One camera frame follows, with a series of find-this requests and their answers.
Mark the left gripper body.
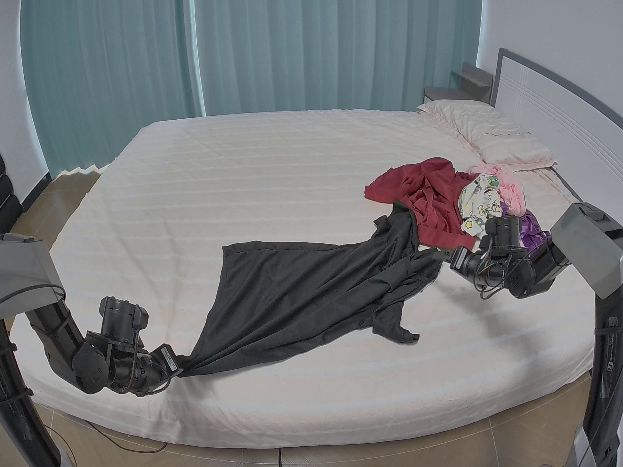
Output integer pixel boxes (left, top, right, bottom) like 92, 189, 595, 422
111, 343, 185, 397

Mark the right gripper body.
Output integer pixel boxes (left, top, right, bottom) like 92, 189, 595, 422
450, 246, 509, 288

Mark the black T-shirt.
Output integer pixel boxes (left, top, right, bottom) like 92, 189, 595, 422
177, 202, 451, 378

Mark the bed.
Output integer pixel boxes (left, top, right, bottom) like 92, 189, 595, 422
9, 47, 623, 451

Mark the white printed garment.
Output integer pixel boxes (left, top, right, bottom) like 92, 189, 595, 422
458, 173, 502, 238

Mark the purple garment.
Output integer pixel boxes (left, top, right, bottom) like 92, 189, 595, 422
501, 205, 553, 249

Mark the pink garment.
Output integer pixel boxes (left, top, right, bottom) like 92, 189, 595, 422
467, 163, 529, 218

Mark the dark red garment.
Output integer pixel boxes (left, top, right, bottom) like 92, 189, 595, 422
365, 158, 470, 248

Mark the cream pillow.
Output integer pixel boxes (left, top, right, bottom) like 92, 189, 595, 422
418, 99, 558, 171

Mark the grey bedside table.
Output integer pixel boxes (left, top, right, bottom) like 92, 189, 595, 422
423, 62, 495, 105

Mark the blue-green curtain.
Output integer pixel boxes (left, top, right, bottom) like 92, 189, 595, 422
19, 0, 207, 176
192, 0, 487, 115

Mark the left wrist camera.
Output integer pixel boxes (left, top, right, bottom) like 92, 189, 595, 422
128, 307, 150, 344

